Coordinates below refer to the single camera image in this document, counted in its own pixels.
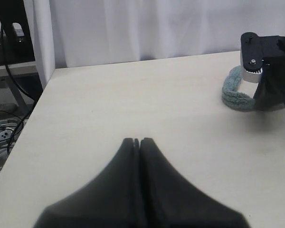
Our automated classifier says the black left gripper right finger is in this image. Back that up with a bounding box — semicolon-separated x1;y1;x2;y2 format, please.
139;138;250;228

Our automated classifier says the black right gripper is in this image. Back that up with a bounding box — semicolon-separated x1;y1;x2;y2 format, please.
240;32;285;111

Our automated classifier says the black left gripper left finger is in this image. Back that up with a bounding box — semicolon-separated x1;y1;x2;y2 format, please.
34;138;143;228

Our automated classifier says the green knitted scarf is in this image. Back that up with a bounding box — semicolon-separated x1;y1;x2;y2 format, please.
221;66;255;112

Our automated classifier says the white power strip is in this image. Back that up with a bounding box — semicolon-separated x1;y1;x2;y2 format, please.
0;119;18;143

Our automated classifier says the grey side table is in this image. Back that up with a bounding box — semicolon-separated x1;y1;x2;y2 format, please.
0;61;43;114

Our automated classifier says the white backdrop curtain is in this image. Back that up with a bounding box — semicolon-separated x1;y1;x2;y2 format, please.
24;0;285;86

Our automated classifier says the black monitor stand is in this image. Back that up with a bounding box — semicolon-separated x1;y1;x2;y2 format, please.
0;0;35;64

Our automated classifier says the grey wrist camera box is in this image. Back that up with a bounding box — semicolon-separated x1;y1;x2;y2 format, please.
240;55;263;83

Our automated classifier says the black hanging cable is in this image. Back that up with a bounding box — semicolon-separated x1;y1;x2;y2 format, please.
0;22;38;155

